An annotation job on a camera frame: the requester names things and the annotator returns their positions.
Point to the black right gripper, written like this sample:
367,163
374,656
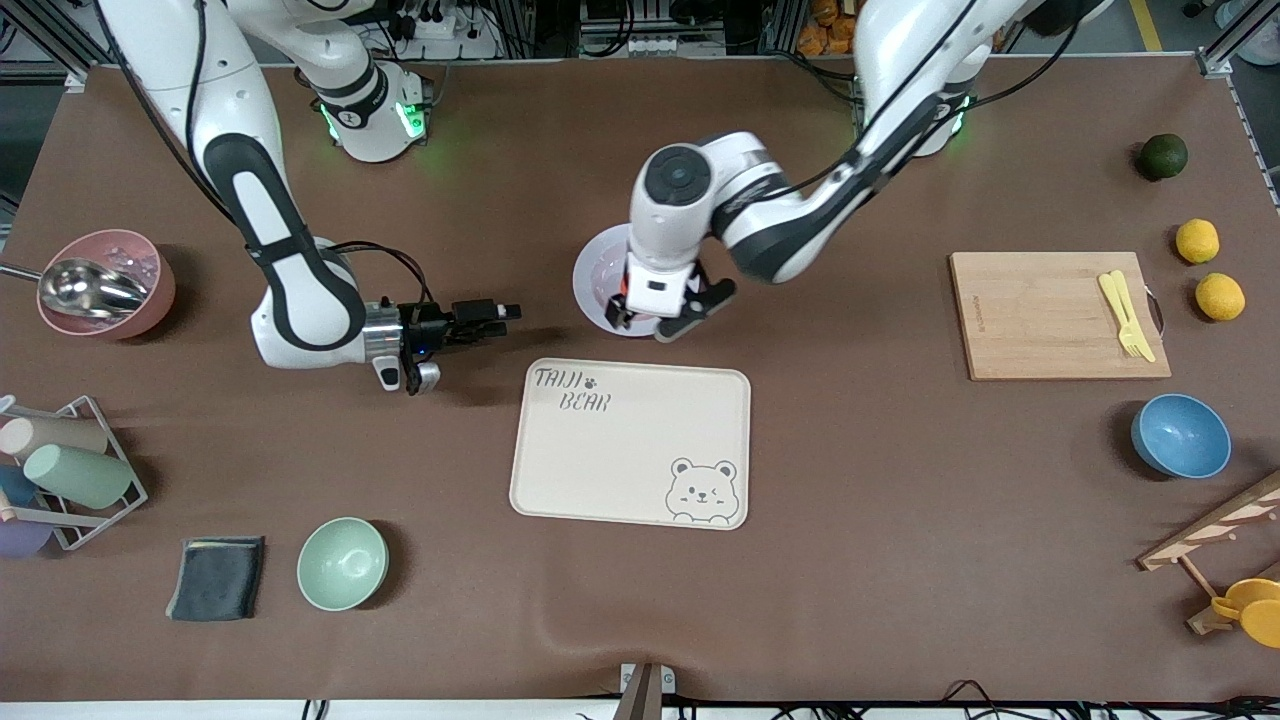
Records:
432,325

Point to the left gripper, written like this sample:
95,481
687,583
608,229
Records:
616,311

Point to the white round plate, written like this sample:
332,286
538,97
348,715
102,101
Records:
592,285

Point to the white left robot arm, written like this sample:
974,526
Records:
900,60

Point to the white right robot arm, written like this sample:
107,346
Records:
240,100

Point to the cream tray with bear print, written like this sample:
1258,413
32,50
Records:
630,445

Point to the light green bowl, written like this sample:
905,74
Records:
342,564

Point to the white power strip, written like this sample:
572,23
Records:
440,28

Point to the pile of brown bread rolls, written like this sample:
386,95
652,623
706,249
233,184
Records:
830,30

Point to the pink bowl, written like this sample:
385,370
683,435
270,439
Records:
155,300

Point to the dark grey folded cloth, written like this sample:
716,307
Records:
216,578

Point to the wooden cutting board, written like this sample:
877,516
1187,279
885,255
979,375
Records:
1050,320

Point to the metal scoop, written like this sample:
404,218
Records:
90,288

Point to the mint green cup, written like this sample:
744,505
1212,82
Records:
80,476

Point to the beige cup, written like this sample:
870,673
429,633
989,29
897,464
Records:
60,436

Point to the yellow plastic fork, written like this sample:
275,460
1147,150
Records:
1130,342

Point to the blue cup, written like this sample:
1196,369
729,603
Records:
15,485

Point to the purple cup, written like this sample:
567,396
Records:
22,538

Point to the dark green lime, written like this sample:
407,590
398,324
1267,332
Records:
1164,157

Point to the yellow lemon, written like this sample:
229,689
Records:
1220,297
1197,241

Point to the blue bowl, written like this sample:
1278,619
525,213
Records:
1182,437

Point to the wooden mug rack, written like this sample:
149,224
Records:
1215,525

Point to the yellow mug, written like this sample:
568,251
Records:
1255,612

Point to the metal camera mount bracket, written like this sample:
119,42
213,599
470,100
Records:
645,692

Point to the aluminium frame profile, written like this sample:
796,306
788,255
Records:
1215,62

